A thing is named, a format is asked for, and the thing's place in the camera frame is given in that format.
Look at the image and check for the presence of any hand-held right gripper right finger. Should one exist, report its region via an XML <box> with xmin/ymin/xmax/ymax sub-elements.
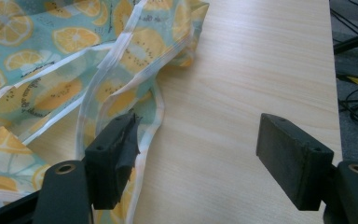
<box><xmin>255</xmin><ymin>113</ymin><xmax>336</xmax><ymax>212</ymax></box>

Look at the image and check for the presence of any black metal stand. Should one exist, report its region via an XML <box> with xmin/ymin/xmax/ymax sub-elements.
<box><xmin>333</xmin><ymin>6</ymin><xmax>358</xmax><ymax>55</ymax></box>

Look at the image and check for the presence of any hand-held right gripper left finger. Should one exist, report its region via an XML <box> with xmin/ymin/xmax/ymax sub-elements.
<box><xmin>83</xmin><ymin>112</ymin><xmax>143</xmax><ymax>211</ymax></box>

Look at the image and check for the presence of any lemon print fabric bag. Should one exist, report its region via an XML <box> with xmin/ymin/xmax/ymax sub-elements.
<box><xmin>0</xmin><ymin>0</ymin><xmax>211</xmax><ymax>224</ymax></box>

